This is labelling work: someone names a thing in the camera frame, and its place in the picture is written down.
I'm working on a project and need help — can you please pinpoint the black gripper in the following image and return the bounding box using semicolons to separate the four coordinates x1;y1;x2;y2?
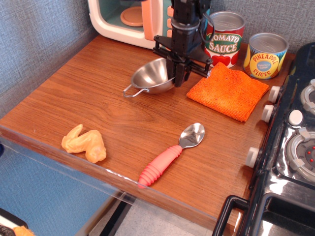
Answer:
152;21;214;88

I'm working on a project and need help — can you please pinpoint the steel bowl with handles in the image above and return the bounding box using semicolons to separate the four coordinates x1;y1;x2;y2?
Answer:
123;58;175;98

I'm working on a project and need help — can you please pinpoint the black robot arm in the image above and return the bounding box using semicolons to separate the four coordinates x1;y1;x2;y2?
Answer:
154;0;212;87

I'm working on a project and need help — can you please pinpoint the tomato sauce can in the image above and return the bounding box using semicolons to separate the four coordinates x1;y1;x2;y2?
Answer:
205;11;245;68

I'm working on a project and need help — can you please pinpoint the teal toy microwave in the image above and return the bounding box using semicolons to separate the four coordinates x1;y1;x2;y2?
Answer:
88;0;174;49

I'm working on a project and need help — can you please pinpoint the orange folded cloth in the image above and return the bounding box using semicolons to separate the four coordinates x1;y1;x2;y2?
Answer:
187;62;269;122

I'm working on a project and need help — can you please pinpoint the pineapple slices can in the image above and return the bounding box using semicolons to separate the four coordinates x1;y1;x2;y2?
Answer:
243;32;289;79

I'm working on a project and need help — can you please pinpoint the toy chicken wing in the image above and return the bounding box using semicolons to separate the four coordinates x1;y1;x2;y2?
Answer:
62;124;107;163

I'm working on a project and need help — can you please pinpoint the black toy stove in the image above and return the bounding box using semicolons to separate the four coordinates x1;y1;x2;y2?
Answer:
213;43;315;236

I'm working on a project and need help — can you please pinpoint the clear acrylic table guard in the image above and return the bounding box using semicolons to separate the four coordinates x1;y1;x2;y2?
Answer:
0;124;237;233

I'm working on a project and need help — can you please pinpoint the orange furry object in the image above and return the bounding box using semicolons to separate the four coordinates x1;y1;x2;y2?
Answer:
0;225;35;236

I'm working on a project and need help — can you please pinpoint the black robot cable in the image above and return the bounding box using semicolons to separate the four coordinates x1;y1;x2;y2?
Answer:
198;13;215;45

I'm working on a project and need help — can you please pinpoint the spoon with pink handle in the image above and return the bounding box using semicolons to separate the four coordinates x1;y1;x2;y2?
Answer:
138;123;205;188

